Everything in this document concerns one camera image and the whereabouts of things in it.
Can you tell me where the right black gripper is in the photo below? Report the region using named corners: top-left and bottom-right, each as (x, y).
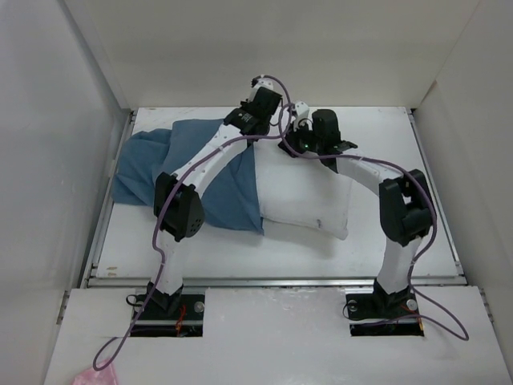
top-left (277, 119), bottom-right (323, 159)

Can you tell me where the white pillow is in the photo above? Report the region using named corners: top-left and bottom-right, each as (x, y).
top-left (254, 140), bottom-right (352, 241)

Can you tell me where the blue pillowcase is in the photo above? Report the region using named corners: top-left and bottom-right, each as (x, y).
top-left (111, 118), bottom-right (266, 237)

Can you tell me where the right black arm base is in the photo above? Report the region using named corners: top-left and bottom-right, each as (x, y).
top-left (343, 293), bottom-right (424, 337)

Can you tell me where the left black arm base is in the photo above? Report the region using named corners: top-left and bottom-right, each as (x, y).
top-left (130, 293), bottom-right (205, 338)

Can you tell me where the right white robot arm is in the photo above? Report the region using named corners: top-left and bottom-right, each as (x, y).
top-left (279, 103), bottom-right (437, 318)

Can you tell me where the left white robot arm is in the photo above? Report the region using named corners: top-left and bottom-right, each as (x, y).
top-left (144, 79), bottom-right (282, 318)

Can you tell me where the pink plastic bag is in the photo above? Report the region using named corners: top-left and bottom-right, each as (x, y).
top-left (71, 363), bottom-right (119, 385)

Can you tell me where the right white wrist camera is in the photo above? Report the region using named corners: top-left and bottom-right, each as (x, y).
top-left (291, 101), bottom-right (309, 131)

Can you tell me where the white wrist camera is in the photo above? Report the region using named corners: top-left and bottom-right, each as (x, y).
top-left (248, 75), bottom-right (274, 102)
top-left (291, 101), bottom-right (309, 131)

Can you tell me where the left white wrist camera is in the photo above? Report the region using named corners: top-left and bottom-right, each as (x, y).
top-left (248, 75), bottom-right (274, 102)

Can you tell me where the aluminium rail frame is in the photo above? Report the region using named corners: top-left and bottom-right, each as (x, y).
top-left (55, 107), bottom-right (494, 324)

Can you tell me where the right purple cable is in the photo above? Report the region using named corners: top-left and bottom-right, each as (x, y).
top-left (277, 103), bottom-right (470, 342)

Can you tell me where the purple cable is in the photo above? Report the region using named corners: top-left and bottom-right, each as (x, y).
top-left (277, 103), bottom-right (470, 342)
top-left (92, 75), bottom-right (296, 371)

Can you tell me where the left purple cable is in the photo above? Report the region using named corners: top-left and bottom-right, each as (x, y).
top-left (92, 75), bottom-right (296, 371)

